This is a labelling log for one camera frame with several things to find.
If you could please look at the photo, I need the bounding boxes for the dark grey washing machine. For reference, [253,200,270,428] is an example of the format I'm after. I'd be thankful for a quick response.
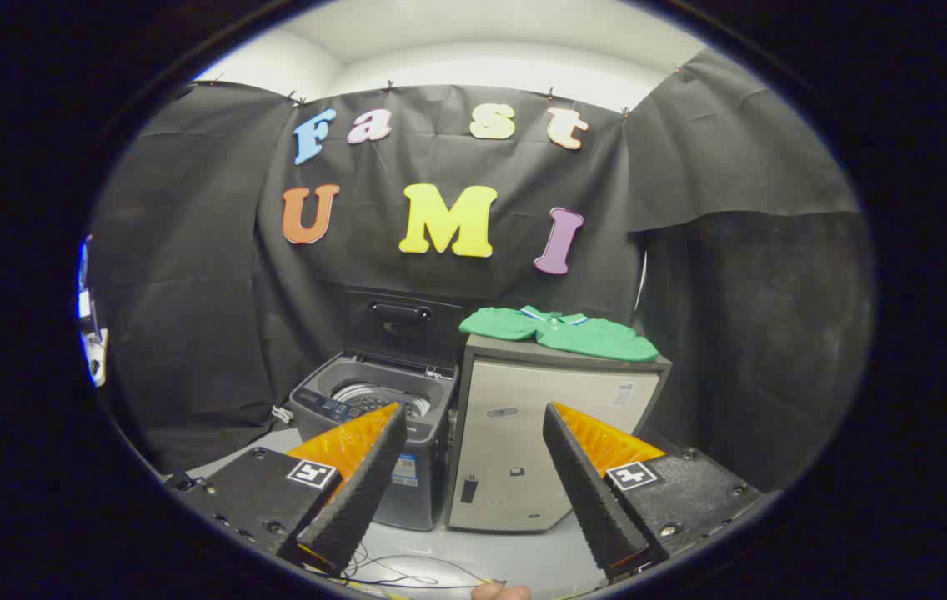
[288,350,459,532]

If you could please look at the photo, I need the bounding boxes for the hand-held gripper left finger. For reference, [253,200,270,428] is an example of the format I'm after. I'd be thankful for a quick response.
[165,402,409,578]

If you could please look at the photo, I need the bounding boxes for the white equipment rack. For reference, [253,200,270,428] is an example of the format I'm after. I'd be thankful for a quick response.
[76,236,109,388]

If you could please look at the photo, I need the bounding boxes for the green polo shirt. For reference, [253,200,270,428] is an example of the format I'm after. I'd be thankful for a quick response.
[458,305,660,363]

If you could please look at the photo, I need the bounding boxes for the thin floor cable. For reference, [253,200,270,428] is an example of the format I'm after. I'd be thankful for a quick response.
[340,542,508,589]

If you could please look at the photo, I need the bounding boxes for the black backdrop cloth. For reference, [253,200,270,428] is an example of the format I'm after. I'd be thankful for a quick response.
[90,46,874,493]

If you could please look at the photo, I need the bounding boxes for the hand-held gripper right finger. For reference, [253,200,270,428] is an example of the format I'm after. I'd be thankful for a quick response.
[542,402,779,583]

